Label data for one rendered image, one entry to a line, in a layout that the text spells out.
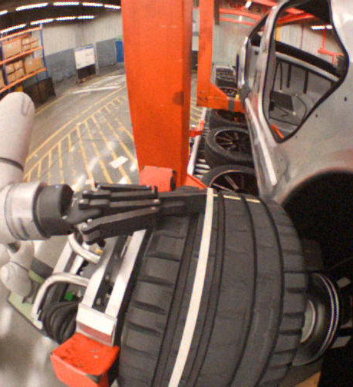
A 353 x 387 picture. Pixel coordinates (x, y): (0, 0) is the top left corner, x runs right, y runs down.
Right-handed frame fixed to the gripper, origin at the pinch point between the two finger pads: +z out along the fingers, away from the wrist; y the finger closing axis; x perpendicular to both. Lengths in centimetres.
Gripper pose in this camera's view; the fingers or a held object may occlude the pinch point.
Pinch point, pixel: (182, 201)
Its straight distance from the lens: 27.3
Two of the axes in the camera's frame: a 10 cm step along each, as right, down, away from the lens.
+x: 0.6, -8.7, -4.9
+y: 2.3, 4.9, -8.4
